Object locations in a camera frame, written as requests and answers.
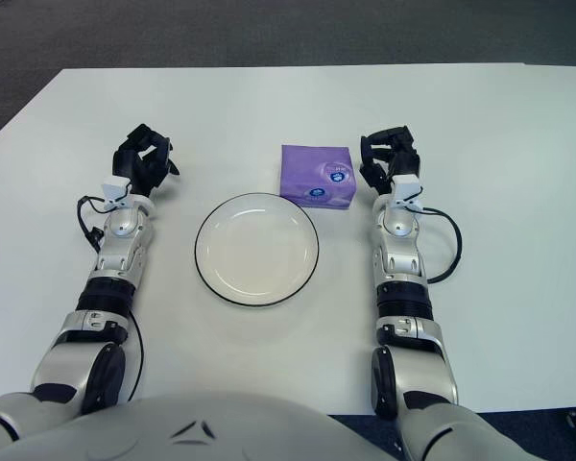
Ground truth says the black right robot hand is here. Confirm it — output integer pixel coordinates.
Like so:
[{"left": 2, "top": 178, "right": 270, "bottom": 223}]
[{"left": 358, "top": 125, "right": 423, "bottom": 196}]

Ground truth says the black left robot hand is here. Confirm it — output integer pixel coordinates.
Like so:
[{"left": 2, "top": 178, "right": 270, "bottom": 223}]
[{"left": 111, "top": 123, "right": 181, "bottom": 199}]

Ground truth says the purple tissue paper pack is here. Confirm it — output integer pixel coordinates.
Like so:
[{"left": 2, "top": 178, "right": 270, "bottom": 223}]
[{"left": 278, "top": 143, "right": 358, "bottom": 212}]

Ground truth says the white plate with black rim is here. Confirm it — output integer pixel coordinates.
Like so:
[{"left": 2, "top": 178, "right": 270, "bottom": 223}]
[{"left": 193, "top": 191, "right": 323, "bottom": 307}]

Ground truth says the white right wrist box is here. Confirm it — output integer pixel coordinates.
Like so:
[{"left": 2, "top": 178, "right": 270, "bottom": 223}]
[{"left": 392, "top": 174, "right": 421, "bottom": 208}]

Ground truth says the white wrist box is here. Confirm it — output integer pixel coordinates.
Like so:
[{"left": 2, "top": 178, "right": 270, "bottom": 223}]
[
  {"left": 101, "top": 176, "right": 132, "bottom": 210},
  {"left": 392, "top": 174, "right": 421, "bottom": 208}
]

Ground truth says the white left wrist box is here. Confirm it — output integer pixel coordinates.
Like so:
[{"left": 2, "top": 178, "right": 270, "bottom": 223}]
[{"left": 101, "top": 176, "right": 132, "bottom": 210}]

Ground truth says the grey robot torso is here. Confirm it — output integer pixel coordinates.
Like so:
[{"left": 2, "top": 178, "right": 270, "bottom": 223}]
[{"left": 9, "top": 390, "right": 417, "bottom": 461}]

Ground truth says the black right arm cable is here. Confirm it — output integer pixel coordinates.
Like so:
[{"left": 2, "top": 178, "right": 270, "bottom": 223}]
[{"left": 412, "top": 205, "right": 464, "bottom": 285}]

